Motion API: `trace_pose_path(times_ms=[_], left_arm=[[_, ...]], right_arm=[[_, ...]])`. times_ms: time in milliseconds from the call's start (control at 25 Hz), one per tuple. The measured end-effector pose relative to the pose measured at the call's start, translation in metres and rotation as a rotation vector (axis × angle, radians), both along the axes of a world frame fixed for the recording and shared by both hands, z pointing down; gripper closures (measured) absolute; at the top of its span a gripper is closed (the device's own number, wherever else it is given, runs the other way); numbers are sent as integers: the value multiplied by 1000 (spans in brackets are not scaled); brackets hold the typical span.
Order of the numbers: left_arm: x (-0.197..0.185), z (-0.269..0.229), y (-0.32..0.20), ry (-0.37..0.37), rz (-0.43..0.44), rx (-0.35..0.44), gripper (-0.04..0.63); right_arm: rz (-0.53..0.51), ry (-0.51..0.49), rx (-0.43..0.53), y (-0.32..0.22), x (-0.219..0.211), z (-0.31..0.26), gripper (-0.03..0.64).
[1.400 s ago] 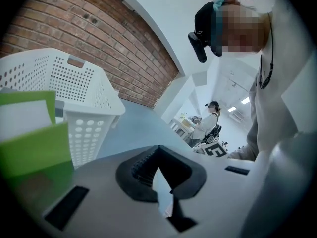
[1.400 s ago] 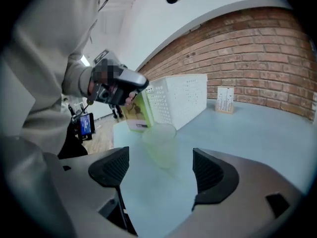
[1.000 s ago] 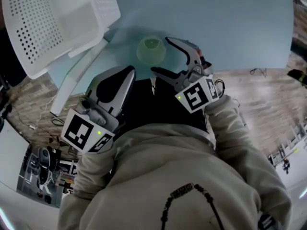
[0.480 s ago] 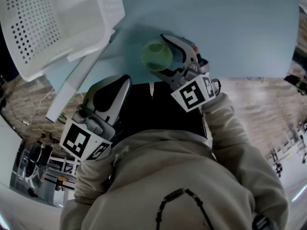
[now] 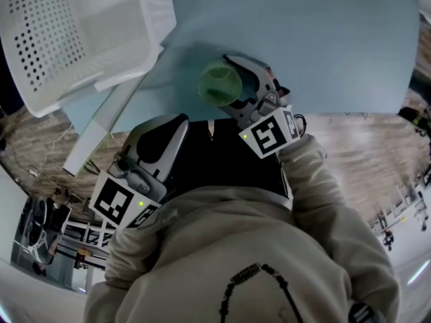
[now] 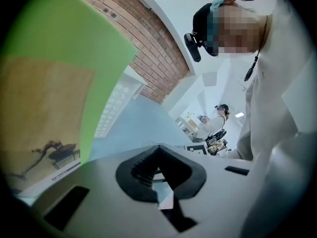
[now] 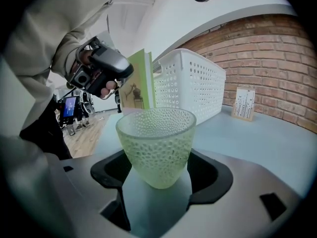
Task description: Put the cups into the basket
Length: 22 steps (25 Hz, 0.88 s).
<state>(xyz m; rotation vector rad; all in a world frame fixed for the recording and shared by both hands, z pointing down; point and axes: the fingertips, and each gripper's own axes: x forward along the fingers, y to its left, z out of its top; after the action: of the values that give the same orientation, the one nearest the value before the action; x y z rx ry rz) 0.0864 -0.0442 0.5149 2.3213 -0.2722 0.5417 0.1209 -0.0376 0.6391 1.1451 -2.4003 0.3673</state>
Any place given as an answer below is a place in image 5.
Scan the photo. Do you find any black beaded cord necklace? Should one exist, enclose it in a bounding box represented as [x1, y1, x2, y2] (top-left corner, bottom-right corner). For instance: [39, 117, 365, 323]
[218, 262, 304, 323]

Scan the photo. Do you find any person's right forearm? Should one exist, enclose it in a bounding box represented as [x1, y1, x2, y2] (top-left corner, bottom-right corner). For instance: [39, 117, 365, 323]
[277, 133, 381, 265]

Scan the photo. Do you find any long white floor cable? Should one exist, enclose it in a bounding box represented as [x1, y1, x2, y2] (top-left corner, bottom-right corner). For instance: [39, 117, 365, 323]
[26, 123, 75, 178]

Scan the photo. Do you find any white perforated plastic basket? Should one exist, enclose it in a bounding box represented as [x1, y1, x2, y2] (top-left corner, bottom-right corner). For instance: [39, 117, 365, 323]
[0, 0, 178, 118]

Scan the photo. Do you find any black striped strap buckle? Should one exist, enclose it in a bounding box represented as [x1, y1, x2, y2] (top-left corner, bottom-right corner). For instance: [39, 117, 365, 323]
[348, 302, 375, 323]

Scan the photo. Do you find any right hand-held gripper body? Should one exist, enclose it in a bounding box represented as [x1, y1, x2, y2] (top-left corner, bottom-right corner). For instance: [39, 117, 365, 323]
[238, 78, 301, 160]

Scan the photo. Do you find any person's left forearm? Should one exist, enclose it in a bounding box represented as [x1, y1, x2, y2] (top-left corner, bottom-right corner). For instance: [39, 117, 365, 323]
[104, 207, 179, 282]

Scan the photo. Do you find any green book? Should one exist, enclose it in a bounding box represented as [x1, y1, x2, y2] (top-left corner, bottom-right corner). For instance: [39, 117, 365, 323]
[62, 75, 147, 177]

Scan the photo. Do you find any translucent green cup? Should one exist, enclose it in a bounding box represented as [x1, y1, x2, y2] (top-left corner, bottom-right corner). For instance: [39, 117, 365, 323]
[197, 57, 244, 109]

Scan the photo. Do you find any person's beige hoodie torso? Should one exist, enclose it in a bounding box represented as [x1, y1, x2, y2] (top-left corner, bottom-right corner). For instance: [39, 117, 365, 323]
[84, 185, 403, 323]

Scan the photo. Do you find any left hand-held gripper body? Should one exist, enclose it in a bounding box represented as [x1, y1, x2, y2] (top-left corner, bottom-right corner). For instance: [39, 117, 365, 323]
[89, 153, 168, 230]

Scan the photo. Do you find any light blue table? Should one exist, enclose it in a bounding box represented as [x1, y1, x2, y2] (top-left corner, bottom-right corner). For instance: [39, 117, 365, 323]
[77, 0, 421, 137]

